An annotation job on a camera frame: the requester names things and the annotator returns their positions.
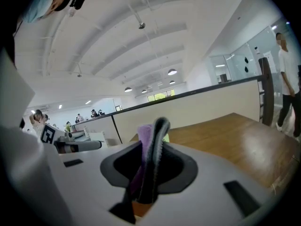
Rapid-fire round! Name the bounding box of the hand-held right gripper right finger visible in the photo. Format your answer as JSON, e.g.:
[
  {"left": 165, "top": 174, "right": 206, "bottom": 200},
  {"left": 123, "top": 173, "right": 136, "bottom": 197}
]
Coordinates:
[{"left": 137, "top": 142, "right": 279, "bottom": 226}]

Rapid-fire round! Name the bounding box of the dark wooden post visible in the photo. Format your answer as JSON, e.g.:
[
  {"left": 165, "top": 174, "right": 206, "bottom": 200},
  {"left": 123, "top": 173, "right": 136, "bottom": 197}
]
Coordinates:
[{"left": 258, "top": 57, "right": 275, "bottom": 127}]

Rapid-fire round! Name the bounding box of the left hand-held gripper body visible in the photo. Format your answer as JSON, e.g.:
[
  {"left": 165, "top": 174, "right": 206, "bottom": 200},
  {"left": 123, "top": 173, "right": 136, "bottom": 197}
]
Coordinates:
[{"left": 40, "top": 123, "right": 79, "bottom": 154}]

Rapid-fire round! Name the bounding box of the person's blue face mask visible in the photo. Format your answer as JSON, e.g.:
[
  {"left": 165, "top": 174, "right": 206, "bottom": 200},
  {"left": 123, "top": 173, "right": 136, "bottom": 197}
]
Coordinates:
[{"left": 23, "top": 0, "right": 56, "bottom": 24}]

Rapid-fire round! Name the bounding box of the large white partition panel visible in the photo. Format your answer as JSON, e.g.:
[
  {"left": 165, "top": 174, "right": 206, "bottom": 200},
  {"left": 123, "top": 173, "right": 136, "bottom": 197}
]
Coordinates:
[{"left": 112, "top": 79, "right": 263, "bottom": 144}]

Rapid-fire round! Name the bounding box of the large glass window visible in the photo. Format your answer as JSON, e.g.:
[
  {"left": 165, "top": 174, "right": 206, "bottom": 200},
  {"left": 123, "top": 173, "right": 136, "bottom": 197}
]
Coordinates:
[{"left": 147, "top": 89, "right": 176, "bottom": 103}]

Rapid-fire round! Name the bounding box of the purple and grey cloth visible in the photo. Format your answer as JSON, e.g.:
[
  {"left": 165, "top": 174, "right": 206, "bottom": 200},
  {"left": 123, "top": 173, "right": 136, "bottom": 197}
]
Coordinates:
[{"left": 129, "top": 117, "right": 171, "bottom": 203}]

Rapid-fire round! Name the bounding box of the white wooden chair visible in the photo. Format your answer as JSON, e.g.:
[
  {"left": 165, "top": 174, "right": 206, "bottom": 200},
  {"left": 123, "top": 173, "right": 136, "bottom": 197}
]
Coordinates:
[{"left": 83, "top": 125, "right": 108, "bottom": 142}]

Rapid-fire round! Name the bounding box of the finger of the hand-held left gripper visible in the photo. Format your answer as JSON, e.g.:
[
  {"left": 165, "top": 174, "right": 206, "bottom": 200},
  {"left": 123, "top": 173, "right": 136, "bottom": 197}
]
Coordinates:
[{"left": 79, "top": 140, "right": 103, "bottom": 152}]

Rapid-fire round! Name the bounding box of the small white partition panel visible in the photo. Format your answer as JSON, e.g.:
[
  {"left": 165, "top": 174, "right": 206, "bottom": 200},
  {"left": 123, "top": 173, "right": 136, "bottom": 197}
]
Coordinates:
[{"left": 71, "top": 115, "right": 123, "bottom": 144}]

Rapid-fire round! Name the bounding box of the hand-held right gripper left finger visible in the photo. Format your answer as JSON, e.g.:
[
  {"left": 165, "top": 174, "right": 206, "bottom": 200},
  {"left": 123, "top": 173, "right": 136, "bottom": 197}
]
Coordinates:
[{"left": 59, "top": 141, "right": 143, "bottom": 226}]

